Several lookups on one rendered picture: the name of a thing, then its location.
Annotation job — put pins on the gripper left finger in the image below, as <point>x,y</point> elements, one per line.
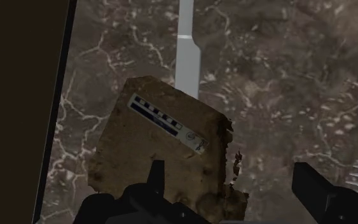
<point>154,198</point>

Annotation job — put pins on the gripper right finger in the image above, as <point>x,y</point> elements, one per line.
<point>321,192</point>

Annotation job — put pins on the brown cardboard box with label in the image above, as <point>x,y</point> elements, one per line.
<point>154,145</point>

